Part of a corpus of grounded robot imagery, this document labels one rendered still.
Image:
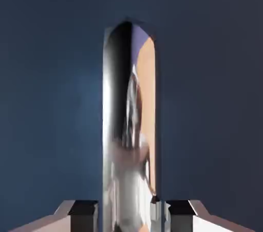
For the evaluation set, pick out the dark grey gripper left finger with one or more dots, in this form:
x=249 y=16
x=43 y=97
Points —
x=82 y=215

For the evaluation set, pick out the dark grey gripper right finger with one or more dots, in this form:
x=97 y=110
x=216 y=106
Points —
x=180 y=215

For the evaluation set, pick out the dark blue drawer front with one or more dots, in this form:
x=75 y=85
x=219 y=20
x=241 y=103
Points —
x=51 y=71

